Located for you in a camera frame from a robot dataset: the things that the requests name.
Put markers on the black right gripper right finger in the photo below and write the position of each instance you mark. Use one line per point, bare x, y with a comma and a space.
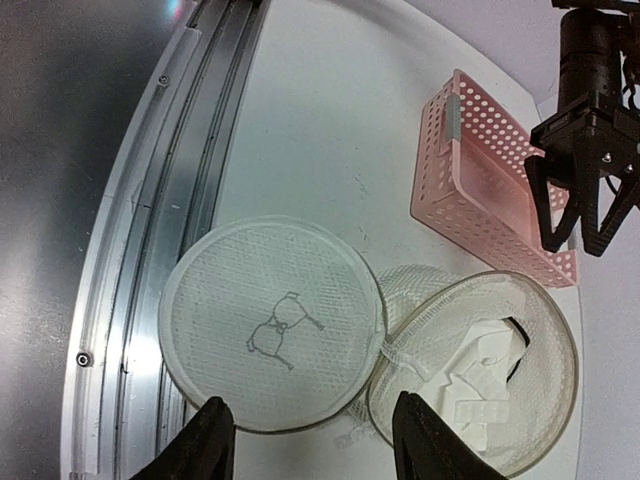
426, 448

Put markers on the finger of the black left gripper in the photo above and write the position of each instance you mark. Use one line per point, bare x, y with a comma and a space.
552, 235
596, 234

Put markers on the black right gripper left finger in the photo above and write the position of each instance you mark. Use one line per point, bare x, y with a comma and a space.
204, 448

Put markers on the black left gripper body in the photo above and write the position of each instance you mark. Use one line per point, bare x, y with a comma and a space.
594, 134

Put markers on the white mesh laundry bag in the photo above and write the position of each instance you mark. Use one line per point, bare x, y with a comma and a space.
289, 325

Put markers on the pink plastic basket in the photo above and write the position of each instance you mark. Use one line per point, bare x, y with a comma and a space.
470, 184

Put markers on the aluminium front table rail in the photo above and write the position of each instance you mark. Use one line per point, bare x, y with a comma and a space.
120, 406

